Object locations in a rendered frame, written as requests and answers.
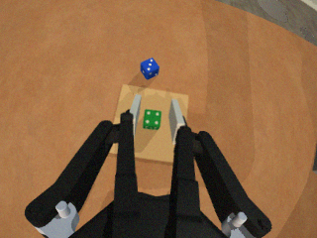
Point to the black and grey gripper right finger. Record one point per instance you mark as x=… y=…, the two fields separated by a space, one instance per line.
x=239 y=216

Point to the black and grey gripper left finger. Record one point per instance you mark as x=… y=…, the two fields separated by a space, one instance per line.
x=53 y=213

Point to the tan flat mat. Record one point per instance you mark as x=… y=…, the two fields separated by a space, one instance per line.
x=151 y=144

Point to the blue die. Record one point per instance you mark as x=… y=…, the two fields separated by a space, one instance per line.
x=149 y=68

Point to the green die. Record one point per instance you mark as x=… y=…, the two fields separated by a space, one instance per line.
x=152 y=119

